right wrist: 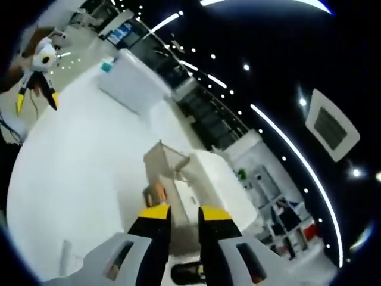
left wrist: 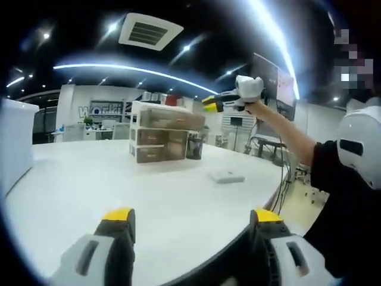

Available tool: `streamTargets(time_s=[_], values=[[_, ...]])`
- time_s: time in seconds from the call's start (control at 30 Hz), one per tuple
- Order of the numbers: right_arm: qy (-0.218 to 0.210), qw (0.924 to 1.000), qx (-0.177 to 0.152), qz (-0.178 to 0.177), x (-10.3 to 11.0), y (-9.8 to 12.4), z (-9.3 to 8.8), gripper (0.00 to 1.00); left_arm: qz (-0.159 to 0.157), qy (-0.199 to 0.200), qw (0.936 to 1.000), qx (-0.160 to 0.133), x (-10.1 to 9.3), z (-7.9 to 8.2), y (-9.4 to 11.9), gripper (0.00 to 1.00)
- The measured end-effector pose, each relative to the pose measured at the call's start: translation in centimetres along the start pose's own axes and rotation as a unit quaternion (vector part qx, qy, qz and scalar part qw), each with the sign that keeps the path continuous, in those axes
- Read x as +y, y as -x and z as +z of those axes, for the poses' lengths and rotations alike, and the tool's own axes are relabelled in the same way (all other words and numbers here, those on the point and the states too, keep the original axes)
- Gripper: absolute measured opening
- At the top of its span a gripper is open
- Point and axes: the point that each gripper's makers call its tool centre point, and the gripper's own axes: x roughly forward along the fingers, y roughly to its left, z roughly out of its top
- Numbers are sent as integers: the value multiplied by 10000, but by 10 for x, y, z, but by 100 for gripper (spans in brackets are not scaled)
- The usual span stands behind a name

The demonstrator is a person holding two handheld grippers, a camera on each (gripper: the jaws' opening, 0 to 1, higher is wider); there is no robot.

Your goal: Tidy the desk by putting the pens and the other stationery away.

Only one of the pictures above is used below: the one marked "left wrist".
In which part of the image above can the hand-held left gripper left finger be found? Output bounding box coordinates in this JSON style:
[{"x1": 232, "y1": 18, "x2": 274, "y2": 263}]
[{"x1": 50, "y1": 206, "x2": 136, "y2": 286}]

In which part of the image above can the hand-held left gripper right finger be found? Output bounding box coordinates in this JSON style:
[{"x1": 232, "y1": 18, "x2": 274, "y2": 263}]
[{"x1": 249, "y1": 207, "x2": 332, "y2": 286}]

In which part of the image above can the black mesh pen holder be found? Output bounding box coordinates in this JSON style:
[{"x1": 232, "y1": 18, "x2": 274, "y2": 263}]
[{"x1": 186, "y1": 135, "x2": 205, "y2": 160}]

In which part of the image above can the white drawer organizer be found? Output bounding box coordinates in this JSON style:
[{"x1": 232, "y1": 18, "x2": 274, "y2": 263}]
[{"x1": 129, "y1": 100, "x2": 207, "y2": 164}]

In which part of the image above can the white desk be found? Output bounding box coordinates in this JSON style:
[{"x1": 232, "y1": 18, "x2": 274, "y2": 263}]
[{"x1": 4, "y1": 138, "x2": 298, "y2": 286}]

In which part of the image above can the person's right hand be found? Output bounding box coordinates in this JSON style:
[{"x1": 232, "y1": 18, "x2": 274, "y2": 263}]
[{"x1": 244, "y1": 100, "x2": 266, "y2": 116}]

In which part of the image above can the small black screen on stand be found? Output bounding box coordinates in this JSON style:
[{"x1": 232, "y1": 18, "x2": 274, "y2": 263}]
[{"x1": 230, "y1": 117, "x2": 244, "y2": 150}]

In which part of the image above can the white window blind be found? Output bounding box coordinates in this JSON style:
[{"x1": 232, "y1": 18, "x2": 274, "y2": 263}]
[{"x1": 221, "y1": 111, "x2": 257, "y2": 141}]

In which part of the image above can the red storage box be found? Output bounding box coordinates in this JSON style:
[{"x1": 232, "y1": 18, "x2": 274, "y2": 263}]
[{"x1": 165, "y1": 94, "x2": 184, "y2": 106}]

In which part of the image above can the curved ceiling light strip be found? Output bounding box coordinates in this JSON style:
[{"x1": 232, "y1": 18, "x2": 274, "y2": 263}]
[
  {"x1": 53, "y1": 63, "x2": 220, "y2": 95},
  {"x1": 261, "y1": 0, "x2": 300, "y2": 100}
]

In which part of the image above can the white shelf with boxes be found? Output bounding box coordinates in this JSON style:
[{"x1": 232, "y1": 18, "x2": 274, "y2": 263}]
[{"x1": 139, "y1": 91, "x2": 194, "y2": 107}]

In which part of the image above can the white flat box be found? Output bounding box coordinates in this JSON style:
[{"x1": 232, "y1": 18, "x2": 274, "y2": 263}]
[{"x1": 208, "y1": 170, "x2": 246, "y2": 185}]

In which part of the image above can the white ceiling air vent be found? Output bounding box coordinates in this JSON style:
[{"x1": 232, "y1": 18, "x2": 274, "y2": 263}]
[{"x1": 118, "y1": 12, "x2": 185, "y2": 51}]

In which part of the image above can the white worn chest device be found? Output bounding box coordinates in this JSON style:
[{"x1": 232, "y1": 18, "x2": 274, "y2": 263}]
[{"x1": 336, "y1": 97, "x2": 381, "y2": 190}]

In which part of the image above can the large white storage box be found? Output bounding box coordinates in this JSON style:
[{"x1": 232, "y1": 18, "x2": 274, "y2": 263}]
[{"x1": 0, "y1": 98, "x2": 40, "y2": 194}]

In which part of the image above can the large dark wall monitor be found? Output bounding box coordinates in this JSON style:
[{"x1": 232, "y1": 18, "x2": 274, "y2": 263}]
[{"x1": 252, "y1": 52, "x2": 298, "y2": 120}]

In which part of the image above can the black frame table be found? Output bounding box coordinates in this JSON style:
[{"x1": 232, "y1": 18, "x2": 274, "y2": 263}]
[{"x1": 245, "y1": 133, "x2": 288, "y2": 163}]

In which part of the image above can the black hanging cable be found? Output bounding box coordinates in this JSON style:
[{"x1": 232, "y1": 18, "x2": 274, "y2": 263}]
[{"x1": 271, "y1": 135, "x2": 295, "y2": 216}]

